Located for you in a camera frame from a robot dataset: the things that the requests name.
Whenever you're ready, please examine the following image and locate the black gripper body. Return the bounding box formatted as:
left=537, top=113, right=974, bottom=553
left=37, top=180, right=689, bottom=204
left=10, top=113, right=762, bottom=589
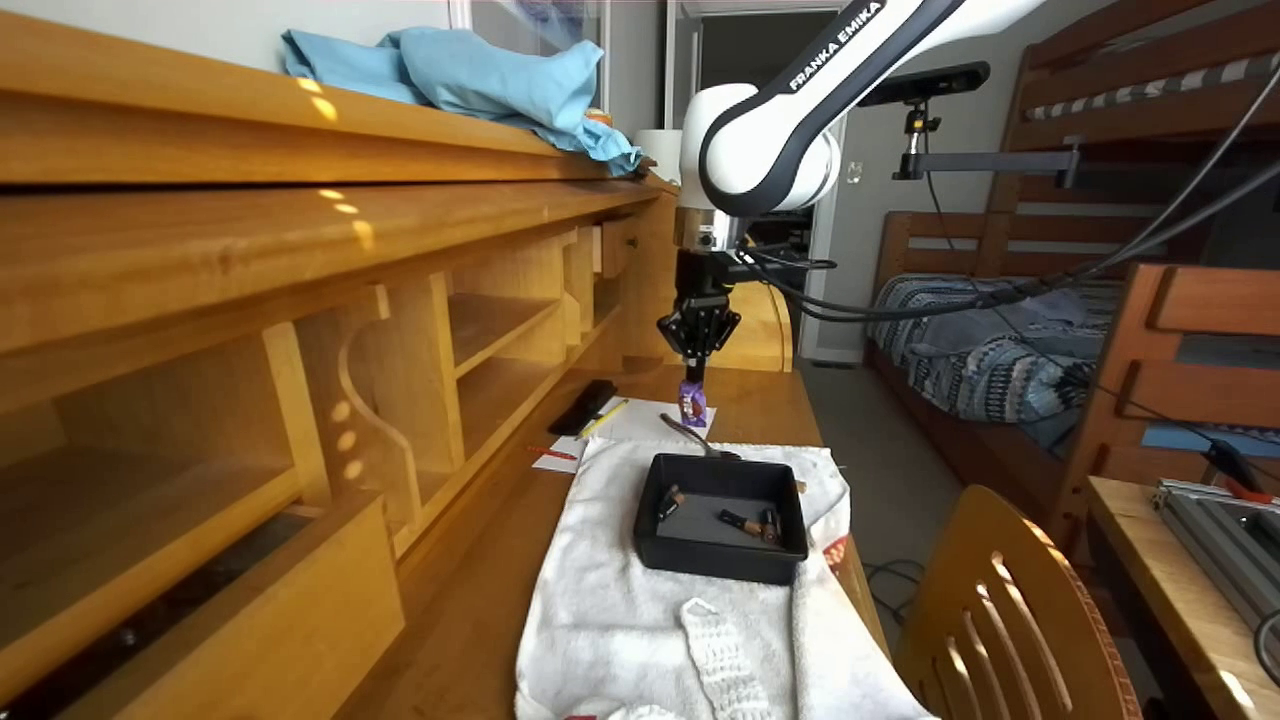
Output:
left=669, top=249, right=740, bottom=331

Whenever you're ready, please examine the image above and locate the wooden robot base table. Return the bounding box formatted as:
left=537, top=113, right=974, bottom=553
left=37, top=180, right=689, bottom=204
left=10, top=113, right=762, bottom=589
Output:
left=1079, top=470, right=1280, bottom=720

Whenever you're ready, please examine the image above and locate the black braided cable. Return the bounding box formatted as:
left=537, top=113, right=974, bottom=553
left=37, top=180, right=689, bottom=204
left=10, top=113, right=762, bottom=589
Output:
left=745, top=156, right=1280, bottom=331

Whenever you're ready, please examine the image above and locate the purple candy wrapper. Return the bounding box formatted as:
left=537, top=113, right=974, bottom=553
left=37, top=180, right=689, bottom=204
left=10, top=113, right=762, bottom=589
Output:
left=676, top=380, right=711, bottom=430

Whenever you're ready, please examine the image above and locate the wooden desk with hutch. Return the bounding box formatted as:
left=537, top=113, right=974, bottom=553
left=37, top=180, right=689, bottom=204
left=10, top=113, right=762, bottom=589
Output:
left=0, top=9, right=884, bottom=720

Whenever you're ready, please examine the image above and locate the aluminium extrusion rail frame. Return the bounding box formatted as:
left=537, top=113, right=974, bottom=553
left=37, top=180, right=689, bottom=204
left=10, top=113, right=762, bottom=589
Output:
left=1155, top=474, right=1280, bottom=644

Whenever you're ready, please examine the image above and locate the wooden bunk bed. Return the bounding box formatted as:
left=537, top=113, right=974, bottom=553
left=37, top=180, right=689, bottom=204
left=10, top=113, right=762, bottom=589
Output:
left=863, top=0, right=1280, bottom=536

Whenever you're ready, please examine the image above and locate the crumpled blue cloth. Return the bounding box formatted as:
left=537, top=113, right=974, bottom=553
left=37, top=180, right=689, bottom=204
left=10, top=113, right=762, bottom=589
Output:
left=277, top=24, right=654, bottom=180

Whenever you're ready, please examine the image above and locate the black plastic tray box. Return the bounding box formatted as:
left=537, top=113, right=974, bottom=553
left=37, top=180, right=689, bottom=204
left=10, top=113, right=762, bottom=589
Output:
left=629, top=450, right=812, bottom=589

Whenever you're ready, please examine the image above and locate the thin black cable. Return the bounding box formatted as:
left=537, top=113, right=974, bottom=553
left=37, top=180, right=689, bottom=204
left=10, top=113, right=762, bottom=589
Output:
left=1064, top=63, right=1280, bottom=272

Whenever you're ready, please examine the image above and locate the black camera on clamp stand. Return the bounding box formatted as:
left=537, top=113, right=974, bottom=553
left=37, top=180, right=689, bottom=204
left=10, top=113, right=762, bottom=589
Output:
left=856, top=56, right=998, bottom=113

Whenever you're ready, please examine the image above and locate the white terry towel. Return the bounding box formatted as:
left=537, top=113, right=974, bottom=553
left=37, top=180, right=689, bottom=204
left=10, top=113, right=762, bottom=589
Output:
left=512, top=396, right=936, bottom=720

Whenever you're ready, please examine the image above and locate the grey clamp camera stand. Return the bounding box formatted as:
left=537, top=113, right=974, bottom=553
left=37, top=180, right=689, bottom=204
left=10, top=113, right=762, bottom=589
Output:
left=891, top=99, right=1088, bottom=193

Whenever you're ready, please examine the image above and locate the wooden slat-back chair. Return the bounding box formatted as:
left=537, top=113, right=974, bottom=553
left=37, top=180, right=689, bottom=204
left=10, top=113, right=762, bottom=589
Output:
left=891, top=480, right=1150, bottom=720

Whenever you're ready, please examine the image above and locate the blue striped bedding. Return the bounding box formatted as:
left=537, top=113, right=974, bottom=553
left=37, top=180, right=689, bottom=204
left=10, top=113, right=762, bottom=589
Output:
left=871, top=272, right=1134, bottom=454

